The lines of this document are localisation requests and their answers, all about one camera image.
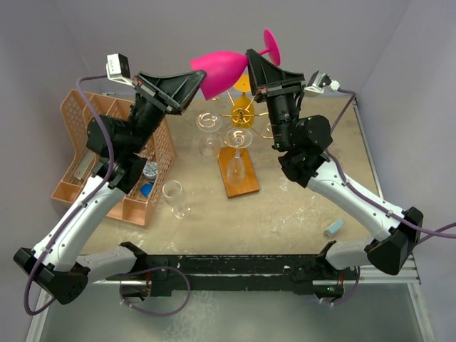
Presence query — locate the orange plastic file organizer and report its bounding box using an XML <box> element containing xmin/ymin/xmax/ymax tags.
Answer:
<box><xmin>51</xmin><ymin>89</ymin><xmax>176</xmax><ymax>227</ymax></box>

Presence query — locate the light blue small box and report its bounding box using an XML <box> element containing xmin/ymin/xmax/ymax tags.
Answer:
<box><xmin>325</xmin><ymin>219</ymin><xmax>344</xmax><ymax>237</ymax></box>

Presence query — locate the clear champagne flute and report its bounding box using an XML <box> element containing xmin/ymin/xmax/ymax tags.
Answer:
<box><xmin>227</xmin><ymin>148</ymin><xmax>245</xmax><ymax>187</ymax></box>

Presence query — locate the small clear glass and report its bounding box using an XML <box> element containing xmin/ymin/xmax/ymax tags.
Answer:
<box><xmin>224</xmin><ymin>128</ymin><xmax>253</xmax><ymax>149</ymax></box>

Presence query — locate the pink plastic wine glass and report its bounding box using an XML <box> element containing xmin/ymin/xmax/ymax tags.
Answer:
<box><xmin>189</xmin><ymin>28</ymin><xmax>282</xmax><ymax>100</ymax></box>

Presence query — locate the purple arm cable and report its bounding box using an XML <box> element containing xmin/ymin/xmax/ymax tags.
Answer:
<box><xmin>24</xmin><ymin>73</ymin><xmax>117</xmax><ymax>316</ymax></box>
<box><xmin>322</xmin><ymin>87</ymin><xmax>456</xmax><ymax>247</ymax></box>

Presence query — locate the round white blue tin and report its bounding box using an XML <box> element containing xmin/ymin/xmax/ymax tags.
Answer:
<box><xmin>142</xmin><ymin>161</ymin><xmax>158</xmax><ymax>181</ymax></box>

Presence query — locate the silver red tube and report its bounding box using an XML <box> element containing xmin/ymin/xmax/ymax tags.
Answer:
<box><xmin>74</xmin><ymin>150</ymin><xmax>94</xmax><ymax>181</ymax></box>

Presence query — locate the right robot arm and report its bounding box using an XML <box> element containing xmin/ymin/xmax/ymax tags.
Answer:
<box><xmin>247</xmin><ymin>49</ymin><xmax>423</xmax><ymax>279</ymax></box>

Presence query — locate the purple cable loop under table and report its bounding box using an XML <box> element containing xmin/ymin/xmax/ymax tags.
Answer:
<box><xmin>119</xmin><ymin>266</ymin><xmax>193</xmax><ymax>317</ymax></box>

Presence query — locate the blue cap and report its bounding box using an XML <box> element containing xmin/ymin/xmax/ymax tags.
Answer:
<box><xmin>140</xmin><ymin>183</ymin><xmax>153</xmax><ymax>197</ymax></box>

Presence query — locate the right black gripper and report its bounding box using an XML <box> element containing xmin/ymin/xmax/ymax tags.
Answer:
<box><xmin>244</xmin><ymin>51</ymin><xmax>305</xmax><ymax>150</ymax></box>

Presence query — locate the clear glass left front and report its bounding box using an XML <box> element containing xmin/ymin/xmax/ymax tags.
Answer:
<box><xmin>162</xmin><ymin>180</ymin><xmax>190</xmax><ymax>219</ymax></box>

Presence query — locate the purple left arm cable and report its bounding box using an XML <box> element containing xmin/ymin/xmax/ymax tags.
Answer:
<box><xmin>24</xmin><ymin>73</ymin><xmax>117</xmax><ymax>316</ymax></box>

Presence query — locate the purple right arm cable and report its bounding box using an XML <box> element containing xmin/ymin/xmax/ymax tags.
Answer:
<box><xmin>322</xmin><ymin>87</ymin><xmax>456</xmax><ymax>247</ymax></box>

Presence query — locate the yellow plastic wine glass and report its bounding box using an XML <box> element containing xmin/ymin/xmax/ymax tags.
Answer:
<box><xmin>231</xmin><ymin>74</ymin><xmax>255</xmax><ymax>128</ymax></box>

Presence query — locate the clear wine glass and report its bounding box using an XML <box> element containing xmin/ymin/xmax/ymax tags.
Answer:
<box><xmin>196</xmin><ymin>113</ymin><xmax>222</xmax><ymax>157</ymax></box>

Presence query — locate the gold wire wine glass rack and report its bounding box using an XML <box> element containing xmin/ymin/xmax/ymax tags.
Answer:
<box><xmin>217</xmin><ymin>98</ymin><xmax>272</xmax><ymax>199</ymax></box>

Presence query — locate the black table front rail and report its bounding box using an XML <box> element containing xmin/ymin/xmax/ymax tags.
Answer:
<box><xmin>88</xmin><ymin>243</ymin><xmax>421</xmax><ymax>296</ymax></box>

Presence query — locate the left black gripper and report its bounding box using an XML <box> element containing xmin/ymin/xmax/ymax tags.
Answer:
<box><xmin>126</xmin><ymin>70</ymin><xmax>205</xmax><ymax>154</ymax></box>

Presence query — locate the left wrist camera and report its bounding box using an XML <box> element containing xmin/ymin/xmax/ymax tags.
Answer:
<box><xmin>105</xmin><ymin>53</ymin><xmax>133</xmax><ymax>88</ymax></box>

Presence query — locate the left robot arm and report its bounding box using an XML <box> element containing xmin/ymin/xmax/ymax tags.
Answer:
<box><xmin>14</xmin><ymin>70</ymin><xmax>207</xmax><ymax>316</ymax></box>

